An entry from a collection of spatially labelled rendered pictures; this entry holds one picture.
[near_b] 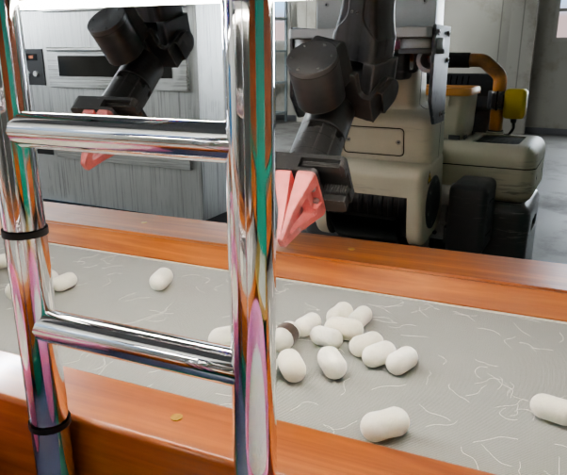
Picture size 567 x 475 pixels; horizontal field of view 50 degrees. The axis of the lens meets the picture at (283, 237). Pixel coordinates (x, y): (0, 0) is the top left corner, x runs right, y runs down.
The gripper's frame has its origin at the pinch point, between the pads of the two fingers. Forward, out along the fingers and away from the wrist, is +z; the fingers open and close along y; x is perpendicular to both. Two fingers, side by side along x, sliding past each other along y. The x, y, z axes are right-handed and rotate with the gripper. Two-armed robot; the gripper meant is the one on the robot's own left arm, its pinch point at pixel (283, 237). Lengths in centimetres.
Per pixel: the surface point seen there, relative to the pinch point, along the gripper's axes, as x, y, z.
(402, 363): -2.4, 15.5, 12.4
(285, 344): -2.1, 5.0, 12.7
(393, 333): 3.8, 12.9, 6.9
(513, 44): 468, -16, -635
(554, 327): 8.4, 27.4, 1.0
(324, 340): -0.7, 7.9, 11.0
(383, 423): -8.5, 16.1, 19.6
